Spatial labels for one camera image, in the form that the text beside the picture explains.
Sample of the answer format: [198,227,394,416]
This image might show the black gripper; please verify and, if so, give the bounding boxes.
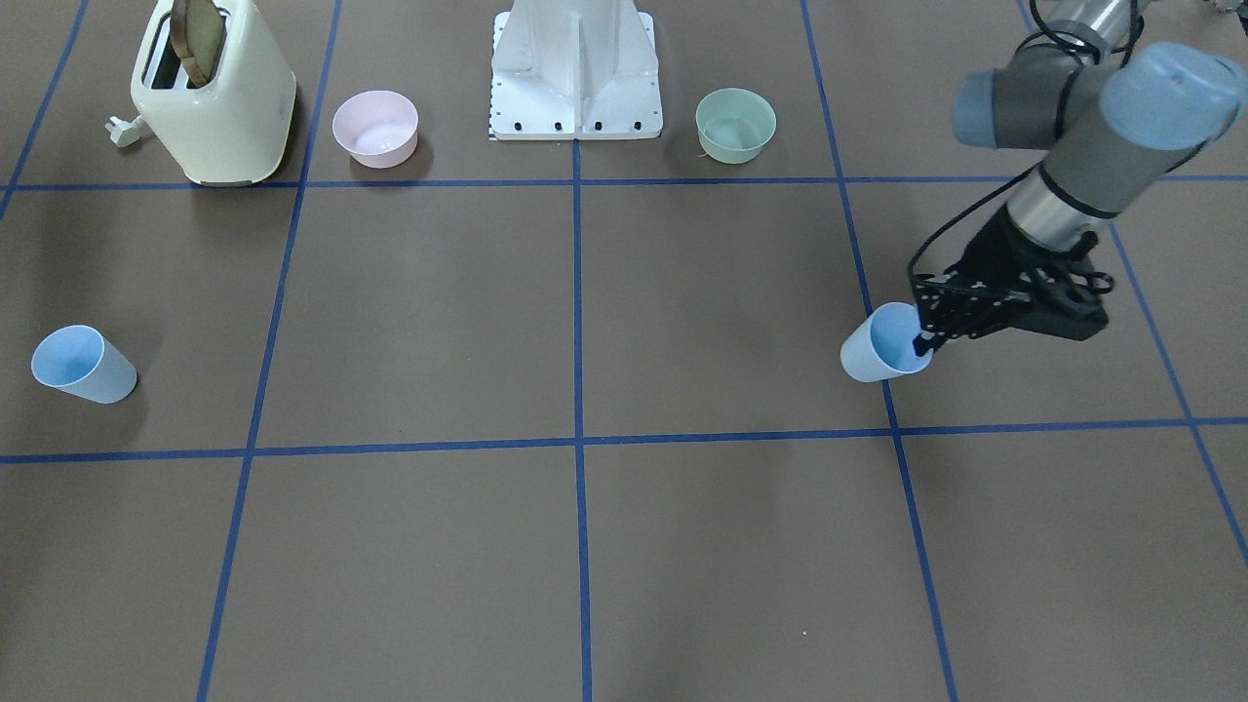
[911,206,1097,357]

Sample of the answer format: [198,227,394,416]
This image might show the light blue cup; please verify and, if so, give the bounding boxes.
[839,301,935,382]
[30,325,139,405]

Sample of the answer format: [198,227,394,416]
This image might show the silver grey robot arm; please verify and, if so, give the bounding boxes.
[909,1,1246,357]

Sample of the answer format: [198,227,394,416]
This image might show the green bowl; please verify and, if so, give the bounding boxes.
[694,87,778,165]

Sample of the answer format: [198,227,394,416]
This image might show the pink bowl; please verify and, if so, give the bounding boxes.
[331,90,419,169]

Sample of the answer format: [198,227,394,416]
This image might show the cream white toaster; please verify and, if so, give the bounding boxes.
[130,1,297,187]

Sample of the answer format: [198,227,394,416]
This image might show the brown toast slice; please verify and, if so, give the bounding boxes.
[170,0,223,89]

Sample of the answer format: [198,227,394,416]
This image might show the white toaster plug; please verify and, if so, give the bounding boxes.
[105,115,149,147]

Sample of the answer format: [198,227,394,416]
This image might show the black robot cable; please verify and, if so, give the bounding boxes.
[907,0,1142,294]

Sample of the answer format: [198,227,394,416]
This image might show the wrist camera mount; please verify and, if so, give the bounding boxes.
[1010,257,1117,341]

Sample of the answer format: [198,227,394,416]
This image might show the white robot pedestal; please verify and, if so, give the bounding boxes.
[487,1,665,141]

